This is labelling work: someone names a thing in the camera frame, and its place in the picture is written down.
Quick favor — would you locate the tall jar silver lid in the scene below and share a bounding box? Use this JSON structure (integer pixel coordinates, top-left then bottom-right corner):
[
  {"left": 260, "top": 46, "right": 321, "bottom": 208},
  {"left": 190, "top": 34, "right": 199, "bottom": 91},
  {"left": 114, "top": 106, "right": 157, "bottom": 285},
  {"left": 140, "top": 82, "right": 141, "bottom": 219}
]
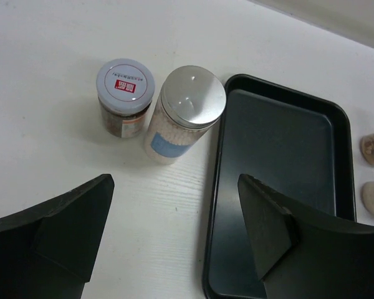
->
[{"left": 144, "top": 65, "right": 226, "bottom": 164}]

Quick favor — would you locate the black rectangular tray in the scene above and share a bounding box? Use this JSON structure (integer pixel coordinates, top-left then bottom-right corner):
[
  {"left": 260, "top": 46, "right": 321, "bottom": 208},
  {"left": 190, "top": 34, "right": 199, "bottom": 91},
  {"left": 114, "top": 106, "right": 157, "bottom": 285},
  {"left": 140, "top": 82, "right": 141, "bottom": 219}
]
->
[{"left": 202, "top": 74, "right": 357, "bottom": 298}]

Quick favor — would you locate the dark sauce jar white lid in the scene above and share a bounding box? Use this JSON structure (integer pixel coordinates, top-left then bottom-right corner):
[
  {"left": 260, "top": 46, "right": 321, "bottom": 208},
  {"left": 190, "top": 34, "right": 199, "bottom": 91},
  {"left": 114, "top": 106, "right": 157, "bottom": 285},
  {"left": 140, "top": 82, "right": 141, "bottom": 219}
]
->
[{"left": 96, "top": 59, "right": 155, "bottom": 138}]

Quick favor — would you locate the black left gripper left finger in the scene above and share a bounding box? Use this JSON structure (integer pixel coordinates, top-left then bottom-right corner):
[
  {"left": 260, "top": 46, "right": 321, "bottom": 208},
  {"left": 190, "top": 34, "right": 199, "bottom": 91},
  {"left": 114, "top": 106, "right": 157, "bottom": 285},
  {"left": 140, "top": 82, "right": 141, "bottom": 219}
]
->
[{"left": 0, "top": 174, "right": 115, "bottom": 298}]

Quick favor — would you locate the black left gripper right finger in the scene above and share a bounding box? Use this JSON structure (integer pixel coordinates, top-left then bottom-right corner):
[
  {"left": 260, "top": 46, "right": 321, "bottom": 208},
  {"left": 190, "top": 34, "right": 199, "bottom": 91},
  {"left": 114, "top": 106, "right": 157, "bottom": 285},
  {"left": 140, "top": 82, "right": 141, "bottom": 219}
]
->
[{"left": 237, "top": 174, "right": 374, "bottom": 298}]

